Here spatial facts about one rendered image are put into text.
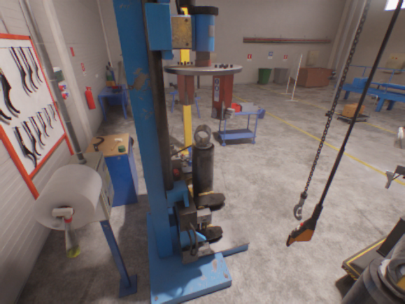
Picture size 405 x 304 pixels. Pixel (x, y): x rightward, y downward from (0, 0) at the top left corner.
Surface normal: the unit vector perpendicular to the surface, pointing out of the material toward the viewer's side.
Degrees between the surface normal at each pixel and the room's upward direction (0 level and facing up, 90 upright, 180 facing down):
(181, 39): 90
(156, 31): 90
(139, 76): 90
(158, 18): 90
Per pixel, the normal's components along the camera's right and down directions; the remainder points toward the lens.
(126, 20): 0.29, 0.47
